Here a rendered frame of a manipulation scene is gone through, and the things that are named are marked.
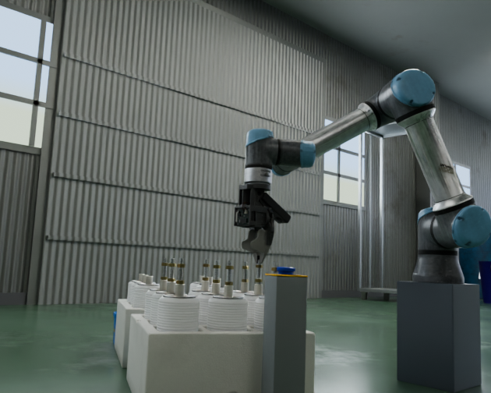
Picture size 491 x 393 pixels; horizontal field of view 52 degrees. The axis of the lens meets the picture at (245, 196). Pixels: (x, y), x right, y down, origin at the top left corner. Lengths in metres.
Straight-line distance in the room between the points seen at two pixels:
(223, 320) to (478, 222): 0.77
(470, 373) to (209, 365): 0.85
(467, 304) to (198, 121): 3.35
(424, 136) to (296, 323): 0.72
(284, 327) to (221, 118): 3.81
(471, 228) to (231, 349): 0.75
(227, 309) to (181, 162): 3.28
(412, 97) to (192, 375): 0.94
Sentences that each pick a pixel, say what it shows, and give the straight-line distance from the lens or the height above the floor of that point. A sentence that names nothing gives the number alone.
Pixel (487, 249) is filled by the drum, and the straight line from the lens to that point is 7.59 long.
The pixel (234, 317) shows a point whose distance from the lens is 1.18.
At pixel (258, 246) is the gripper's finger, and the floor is 0.38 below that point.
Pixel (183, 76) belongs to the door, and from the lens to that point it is 4.58.
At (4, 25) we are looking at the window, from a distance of 4.02.
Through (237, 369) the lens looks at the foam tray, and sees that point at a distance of 1.17.
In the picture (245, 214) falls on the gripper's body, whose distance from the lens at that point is 1.33.
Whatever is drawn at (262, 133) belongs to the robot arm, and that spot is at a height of 0.68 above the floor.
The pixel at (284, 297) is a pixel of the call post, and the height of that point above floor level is 0.27.
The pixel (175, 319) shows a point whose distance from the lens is 1.15.
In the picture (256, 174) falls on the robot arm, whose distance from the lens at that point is 1.34.
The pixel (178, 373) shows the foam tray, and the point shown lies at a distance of 1.14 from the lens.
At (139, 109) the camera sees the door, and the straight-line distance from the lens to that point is 4.25.
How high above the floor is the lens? 0.33
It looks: 8 degrees up
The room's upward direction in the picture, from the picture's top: 2 degrees clockwise
